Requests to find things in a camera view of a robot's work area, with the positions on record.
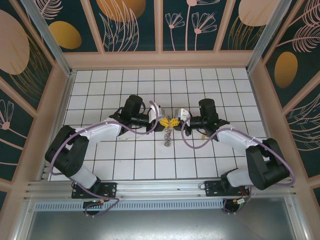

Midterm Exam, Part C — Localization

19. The round wire keyring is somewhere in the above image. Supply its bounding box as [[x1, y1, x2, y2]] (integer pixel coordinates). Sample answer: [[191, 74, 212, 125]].
[[163, 123, 174, 148]]

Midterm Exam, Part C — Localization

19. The grey metal sheet panel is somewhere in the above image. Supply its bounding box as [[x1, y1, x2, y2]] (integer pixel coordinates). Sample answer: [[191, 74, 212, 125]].
[[14, 197, 308, 240]]

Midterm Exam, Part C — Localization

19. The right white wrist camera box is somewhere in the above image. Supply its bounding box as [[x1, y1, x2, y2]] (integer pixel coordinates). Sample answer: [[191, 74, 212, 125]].
[[174, 107, 191, 123]]

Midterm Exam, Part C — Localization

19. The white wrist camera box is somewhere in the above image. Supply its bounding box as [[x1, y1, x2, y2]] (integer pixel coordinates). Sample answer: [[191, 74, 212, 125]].
[[174, 107, 191, 123], [147, 101, 165, 123]]

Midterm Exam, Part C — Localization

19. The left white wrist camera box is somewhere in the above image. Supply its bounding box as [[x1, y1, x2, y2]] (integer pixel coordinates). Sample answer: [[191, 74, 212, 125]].
[[147, 101, 165, 123]]

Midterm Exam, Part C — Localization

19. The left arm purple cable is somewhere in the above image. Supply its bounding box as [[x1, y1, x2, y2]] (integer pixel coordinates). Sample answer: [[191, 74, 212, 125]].
[[51, 100, 123, 218]]

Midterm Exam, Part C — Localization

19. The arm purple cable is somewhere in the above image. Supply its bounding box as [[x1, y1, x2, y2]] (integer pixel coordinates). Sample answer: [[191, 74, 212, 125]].
[[51, 100, 123, 218], [181, 117, 296, 216]]

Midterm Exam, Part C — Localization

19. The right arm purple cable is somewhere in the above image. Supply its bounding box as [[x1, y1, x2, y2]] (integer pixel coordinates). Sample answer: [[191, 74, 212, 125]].
[[181, 117, 296, 216]]

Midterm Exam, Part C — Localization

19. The aluminium table edge rail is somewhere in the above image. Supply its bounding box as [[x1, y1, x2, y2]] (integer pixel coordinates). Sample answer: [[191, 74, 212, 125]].
[[37, 70, 77, 181], [246, 71, 283, 177]]

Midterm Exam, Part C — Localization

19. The aluminium mounting rail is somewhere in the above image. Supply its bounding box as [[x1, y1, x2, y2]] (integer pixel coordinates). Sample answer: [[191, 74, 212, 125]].
[[23, 177, 297, 201]]

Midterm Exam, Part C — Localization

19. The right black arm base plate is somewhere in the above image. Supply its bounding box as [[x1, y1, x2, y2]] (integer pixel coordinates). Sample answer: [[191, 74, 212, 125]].
[[203, 180, 251, 198]]

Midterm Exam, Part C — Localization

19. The slotted grey cable duct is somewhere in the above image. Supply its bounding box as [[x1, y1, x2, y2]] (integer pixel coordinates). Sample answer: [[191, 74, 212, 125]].
[[33, 199, 227, 212]]

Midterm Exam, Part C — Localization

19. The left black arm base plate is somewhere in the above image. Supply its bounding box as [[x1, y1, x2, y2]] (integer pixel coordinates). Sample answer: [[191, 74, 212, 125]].
[[71, 181, 118, 200]]

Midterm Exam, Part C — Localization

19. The aluminium frame post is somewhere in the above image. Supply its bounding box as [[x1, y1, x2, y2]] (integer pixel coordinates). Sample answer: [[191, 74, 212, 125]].
[[246, 0, 293, 75], [19, 0, 77, 78]]

